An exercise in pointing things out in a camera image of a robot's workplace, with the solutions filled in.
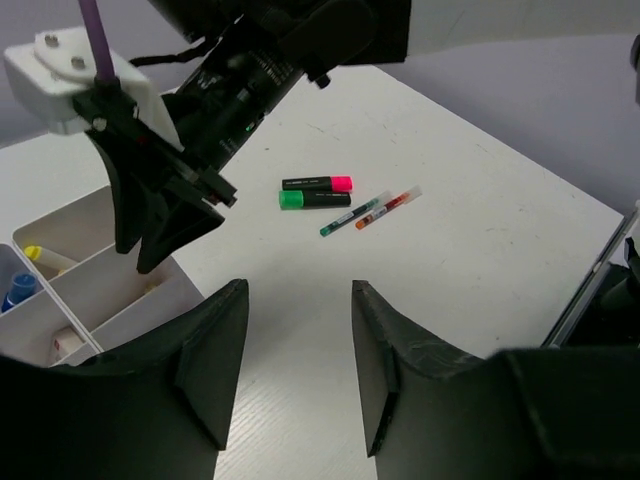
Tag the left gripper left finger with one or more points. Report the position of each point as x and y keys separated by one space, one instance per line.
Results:
x=157 y=407

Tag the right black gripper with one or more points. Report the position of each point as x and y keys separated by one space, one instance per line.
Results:
x=154 y=185

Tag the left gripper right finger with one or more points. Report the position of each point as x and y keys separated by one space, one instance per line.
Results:
x=433 y=411

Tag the yellow-capped white pen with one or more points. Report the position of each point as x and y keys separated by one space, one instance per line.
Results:
x=49 y=259

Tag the white staple box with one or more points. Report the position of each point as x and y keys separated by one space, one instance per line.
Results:
x=64 y=342

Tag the green highlighter marker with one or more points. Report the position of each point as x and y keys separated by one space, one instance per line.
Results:
x=301 y=199

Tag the clear glue bottle blue cap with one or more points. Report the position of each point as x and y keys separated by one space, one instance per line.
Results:
x=23 y=286

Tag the pink highlighter marker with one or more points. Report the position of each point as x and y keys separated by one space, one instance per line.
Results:
x=338 y=184

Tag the right white organizer box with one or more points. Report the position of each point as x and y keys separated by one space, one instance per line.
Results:
x=104 y=290

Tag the white organizer box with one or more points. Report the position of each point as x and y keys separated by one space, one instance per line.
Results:
x=27 y=329
x=104 y=290

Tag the left white organizer box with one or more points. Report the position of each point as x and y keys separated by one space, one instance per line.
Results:
x=27 y=329

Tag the green gel pen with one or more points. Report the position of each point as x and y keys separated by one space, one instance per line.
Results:
x=354 y=214

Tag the red gel pen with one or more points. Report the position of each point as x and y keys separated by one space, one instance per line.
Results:
x=402 y=199

